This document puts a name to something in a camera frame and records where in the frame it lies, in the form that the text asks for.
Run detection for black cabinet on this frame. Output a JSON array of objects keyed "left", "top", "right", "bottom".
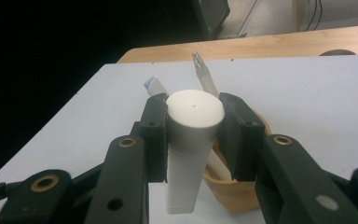
[{"left": 190, "top": 0, "right": 231, "bottom": 39}]

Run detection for wooden table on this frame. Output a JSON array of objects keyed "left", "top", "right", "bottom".
[{"left": 117, "top": 23, "right": 358, "bottom": 65}]

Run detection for thick white tube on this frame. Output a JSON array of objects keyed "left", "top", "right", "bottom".
[{"left": 164, "top": 89, "right": 226, "bottom": 216}]

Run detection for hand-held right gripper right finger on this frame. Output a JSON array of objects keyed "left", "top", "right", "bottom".
[{"left": 217, "top": 91, "right": 267, "bottom": 183}]

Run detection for clear pen with pink ink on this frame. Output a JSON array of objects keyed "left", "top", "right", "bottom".
[{"left": 191, "top": 50, "right": 221, "bottom": 99}]

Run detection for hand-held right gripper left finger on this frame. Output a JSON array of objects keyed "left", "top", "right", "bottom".
[{"left": 130, "top": 92, "right": 171, "bottom": 184}]

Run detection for tan wooden cup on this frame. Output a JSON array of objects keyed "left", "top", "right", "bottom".
[{"left": 202, "top": 108, "right": 273, "bottom": 214}]

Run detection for black floor cables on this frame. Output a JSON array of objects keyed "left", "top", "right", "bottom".
[{"left": 302, "top": 0, "right": 324, "bottom": 33}]

